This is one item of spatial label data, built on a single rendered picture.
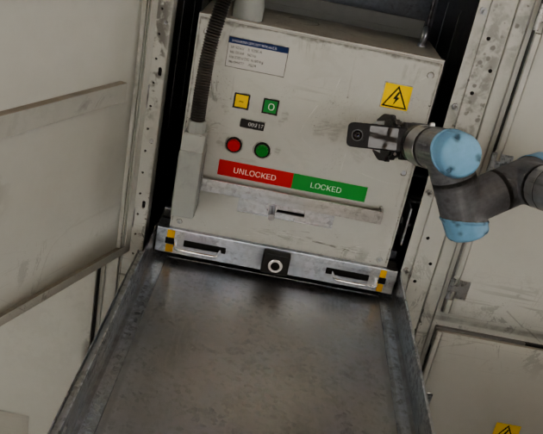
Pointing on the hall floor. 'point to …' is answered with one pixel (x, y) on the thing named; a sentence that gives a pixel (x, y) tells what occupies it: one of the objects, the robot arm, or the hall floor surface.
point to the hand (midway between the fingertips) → (370, 133)
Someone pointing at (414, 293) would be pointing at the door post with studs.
